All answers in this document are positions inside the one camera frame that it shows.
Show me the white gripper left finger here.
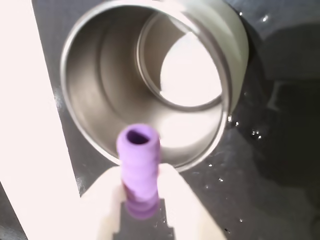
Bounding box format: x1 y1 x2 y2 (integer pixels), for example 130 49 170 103
80 165 126 240

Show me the purple rubber pen grip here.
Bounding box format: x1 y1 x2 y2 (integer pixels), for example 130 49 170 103
116 123 161 221

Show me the stainless steel cup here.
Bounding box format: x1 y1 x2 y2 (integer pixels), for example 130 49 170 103
59 0 250 174

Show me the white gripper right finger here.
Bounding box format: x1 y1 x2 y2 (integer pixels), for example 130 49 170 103
156 164 227 240

